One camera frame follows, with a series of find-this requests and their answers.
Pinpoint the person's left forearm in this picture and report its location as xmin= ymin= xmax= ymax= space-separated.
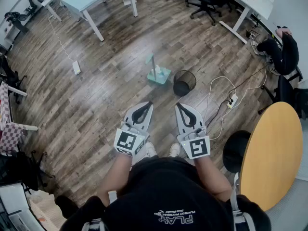
xmin=97 ymin=153 xmax=133 ymax=203

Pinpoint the person's black shirt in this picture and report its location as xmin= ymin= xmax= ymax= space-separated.
xmin=54 ymin=156 xmax=272 ymax=231

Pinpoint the crumpled white tissue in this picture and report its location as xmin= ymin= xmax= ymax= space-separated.
xmin=154 ymin=65 xmax=167 ymax=78

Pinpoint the black power cable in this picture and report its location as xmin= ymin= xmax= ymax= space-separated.
xmin=206 ymin=68 xmax=268 ymax=129

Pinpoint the person's left white shoe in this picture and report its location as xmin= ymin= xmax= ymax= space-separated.
xmin=145 ymin=141 xmax=158 ymax=158

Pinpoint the grey shoulder strap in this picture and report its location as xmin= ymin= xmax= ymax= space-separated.
xmin=230 ymin=172 xmax=257 ymax=231

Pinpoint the white standing desk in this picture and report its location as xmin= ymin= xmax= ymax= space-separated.
xmin=218 ymin=0 xmax=275 ymax=45

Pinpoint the white storage box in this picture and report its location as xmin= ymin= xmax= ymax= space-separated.
xmin=0 ymin=181 xmax=32 ymax=231

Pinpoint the person's white shoe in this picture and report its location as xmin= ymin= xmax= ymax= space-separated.
xmin=168 ymin=142 xmax=181 ymax=158
xmin=145 ymin=141 xmax=158 ymax=158

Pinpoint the person's right white shoe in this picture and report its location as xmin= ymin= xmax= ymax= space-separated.
xmin=168 ymin=142 xmax=181 ymax=158

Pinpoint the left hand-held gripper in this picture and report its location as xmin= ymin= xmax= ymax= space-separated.
xmin=113 ymin=101 xmax=154 ymax=157

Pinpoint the white power strip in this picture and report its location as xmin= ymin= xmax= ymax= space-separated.
xmin=226 ymin=93 xmax=240 ymax=109
xmin=72 ymin=60 xmax=81 ymax=76

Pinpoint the checkered cloth table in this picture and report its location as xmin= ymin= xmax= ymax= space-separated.
xmin=0 ymin=80 xmax=39 ymax=154

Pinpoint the black mesh waste bin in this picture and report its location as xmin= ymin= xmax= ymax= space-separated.
xmin=173 ymin=70 xmax=197 ymax=97

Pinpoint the person's right forearm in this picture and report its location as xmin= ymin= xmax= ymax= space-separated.
xmin=193 ymin=156 xmax=233 ymax=202

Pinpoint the white power cable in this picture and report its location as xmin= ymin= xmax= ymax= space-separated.
xmin=205 ymin=61 xmax=269 ymax=141

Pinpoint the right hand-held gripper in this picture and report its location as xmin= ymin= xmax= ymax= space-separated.
xmin=175 ymin=102 xmax=212 ymax=160

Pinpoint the white wavy strip cable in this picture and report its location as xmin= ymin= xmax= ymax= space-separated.
xmin=48 ymin=15 xmax=76 ymax=64

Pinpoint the beige woven bag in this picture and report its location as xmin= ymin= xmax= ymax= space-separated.
xmin=28 ymin=191 xmax=64 ymax=226

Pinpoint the round yellow wooden table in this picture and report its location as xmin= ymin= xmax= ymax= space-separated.
xmin=239 ymin=101 xmax=304 ymax=212

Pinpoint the black round stool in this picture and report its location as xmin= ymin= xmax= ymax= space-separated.
xmin=222 ymin=129 xmax=252 ymax=174

